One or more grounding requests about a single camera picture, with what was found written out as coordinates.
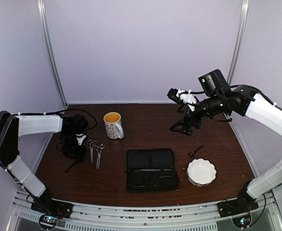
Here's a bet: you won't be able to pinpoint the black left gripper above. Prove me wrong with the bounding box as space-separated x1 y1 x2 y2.
61 132 87 162

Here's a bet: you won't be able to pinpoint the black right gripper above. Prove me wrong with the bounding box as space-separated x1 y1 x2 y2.
170 93 225 136

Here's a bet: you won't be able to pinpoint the black hair clip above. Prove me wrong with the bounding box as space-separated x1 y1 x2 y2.
64 161 79 173
189 145 204 157

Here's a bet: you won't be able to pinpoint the silver thinning hair scissors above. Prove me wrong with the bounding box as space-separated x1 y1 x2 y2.
93 143 105 169

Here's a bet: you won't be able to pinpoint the black zippered tool case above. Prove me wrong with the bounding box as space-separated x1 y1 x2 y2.
125 148 179 193

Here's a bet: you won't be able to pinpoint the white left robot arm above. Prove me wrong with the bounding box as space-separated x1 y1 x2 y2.
0 111 89 214

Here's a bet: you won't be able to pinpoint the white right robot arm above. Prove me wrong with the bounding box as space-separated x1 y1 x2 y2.
167 69 282 213

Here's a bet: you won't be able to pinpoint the silver straight hair scissors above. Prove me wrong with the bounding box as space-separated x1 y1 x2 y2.
87 139 97 163

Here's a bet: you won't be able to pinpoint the white floral ceramic mug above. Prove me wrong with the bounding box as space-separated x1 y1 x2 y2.
103 112 124 140

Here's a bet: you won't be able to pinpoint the white scalloped ceramic bowl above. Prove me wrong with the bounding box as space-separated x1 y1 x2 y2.
186 158 217 187

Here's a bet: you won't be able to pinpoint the left circuit board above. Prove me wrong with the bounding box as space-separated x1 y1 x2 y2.
38 214 59 229

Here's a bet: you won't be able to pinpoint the circuit board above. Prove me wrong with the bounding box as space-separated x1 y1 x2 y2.
232 216 251 228
38 214 59 229

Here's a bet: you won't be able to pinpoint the right circuit board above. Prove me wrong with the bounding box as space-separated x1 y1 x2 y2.
232 216 251 228

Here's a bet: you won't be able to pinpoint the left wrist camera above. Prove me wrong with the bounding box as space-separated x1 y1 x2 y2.
76 134 87 146

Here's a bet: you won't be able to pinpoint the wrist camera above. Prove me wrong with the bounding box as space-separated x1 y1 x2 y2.
167 88 198 113
76 134 87 146

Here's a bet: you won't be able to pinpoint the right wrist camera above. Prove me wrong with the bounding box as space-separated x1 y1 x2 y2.
167 88 198 113

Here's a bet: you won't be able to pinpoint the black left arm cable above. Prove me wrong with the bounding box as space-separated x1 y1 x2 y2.
56 108 98 154

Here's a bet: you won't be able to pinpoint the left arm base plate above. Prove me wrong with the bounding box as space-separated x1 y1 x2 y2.
31 199 74 218

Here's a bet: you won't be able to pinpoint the front aluminium rail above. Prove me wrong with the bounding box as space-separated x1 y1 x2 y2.
4 190 282 231

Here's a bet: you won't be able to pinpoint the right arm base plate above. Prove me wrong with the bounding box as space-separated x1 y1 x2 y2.
217 198 259 218

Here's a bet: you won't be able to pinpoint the right aluminium frame post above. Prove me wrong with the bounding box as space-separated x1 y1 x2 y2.
227 0 249 84

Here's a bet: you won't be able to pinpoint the aluminium frame post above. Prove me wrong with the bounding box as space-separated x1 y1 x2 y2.
37 0 68 108
227 0 249 84

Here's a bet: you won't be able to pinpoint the left aluminium frame post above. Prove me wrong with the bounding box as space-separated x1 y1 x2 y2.
37 0 68 108

